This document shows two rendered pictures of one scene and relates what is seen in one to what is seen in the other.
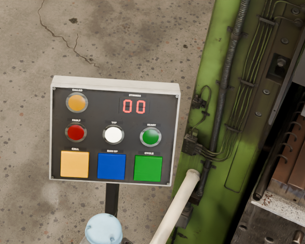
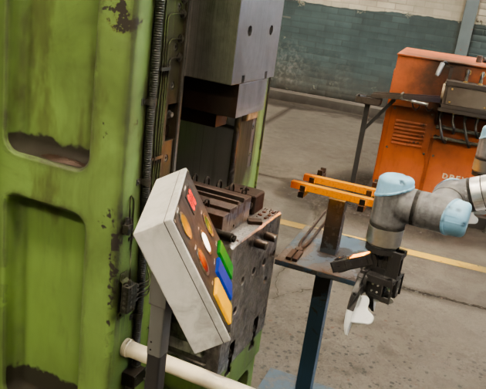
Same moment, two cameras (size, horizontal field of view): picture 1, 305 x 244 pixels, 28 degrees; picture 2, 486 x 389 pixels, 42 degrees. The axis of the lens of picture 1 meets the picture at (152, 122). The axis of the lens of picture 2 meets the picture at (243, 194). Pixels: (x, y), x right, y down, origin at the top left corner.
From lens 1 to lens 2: 176 cm
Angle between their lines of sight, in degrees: 74
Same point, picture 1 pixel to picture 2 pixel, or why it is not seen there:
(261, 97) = (163, 168)
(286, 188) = (230, 217)
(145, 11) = not seen: outside the picture
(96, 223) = (396, 177)
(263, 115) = not seen: hidden behind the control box
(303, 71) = (236, 68)
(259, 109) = not seen: hidden behind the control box
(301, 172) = (217, 202)
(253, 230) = (234, 285)
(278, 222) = (247, 248)
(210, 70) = (132, 171)
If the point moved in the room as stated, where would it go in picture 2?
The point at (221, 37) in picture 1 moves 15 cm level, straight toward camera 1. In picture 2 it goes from (137, 118) to (196, 128)
